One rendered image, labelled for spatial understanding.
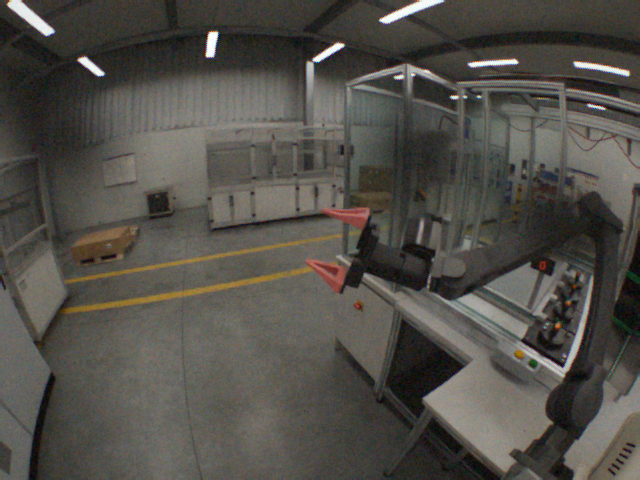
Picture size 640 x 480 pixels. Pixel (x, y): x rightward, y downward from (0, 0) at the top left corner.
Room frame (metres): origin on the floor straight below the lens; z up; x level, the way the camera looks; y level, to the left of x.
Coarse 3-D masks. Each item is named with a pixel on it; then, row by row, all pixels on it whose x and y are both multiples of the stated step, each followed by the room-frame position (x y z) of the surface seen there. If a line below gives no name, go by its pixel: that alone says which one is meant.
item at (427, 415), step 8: (424, 416) 0.42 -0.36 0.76; (432, 416) 0.39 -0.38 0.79; (416, 424) 0.43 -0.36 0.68; (424, 424) 0.40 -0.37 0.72; (440, 424) 0.35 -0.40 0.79; (416, 432) 0.42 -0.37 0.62; (424, 432) 0.40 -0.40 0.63; (448, 432) 0.31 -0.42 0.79; (408, 440) 0.42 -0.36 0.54; (416, 440) 0.39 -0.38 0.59; (400, 448) 0.43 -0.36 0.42; (408, 448) 0.40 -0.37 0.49; (400, 456) 0.41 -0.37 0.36; (392, 464) 0.42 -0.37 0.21; (400, 464) 0.41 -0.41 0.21; (488, 464) 0.13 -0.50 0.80; (384, 472) 0.43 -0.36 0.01; (392, 472) 0.40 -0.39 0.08; (496, 472) 0.09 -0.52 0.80
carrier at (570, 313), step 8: (552, 296) 0.72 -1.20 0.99; (552, 304) 0.68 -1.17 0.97; (560, 304) 0.64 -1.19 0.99; (576, 304) 0.55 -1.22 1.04; (544, 312) 0.64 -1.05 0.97; (552, 312) 0.62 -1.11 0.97; (560, 312) 0.58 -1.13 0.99; (568, 312) 0.56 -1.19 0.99; (576, 312) 0.56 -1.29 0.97; (552, 320) 0.57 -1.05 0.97; (560, 320) 0.55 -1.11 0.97; (568, 320) 0.52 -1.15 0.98; (576, 320) 0.51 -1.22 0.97; (576, 328) 0.46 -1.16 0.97
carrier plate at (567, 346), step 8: (536, 320) 0.60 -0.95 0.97; (536, 328) 0.55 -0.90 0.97; (528, 336) 0.52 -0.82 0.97; (536, 336) 0.50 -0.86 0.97; (528, 344) 0.49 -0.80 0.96; (536, 344) 0.46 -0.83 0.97; (544, 344) 0.45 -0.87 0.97; (568, 344) 0.39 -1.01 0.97; (544, 352) 0.41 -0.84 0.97; (552, 352) 0.39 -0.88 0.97; (560, 352) 0.37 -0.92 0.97; (568, 352) 0.36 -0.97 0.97; (552, 360) 0.36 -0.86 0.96; (560, 360) 0.34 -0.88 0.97
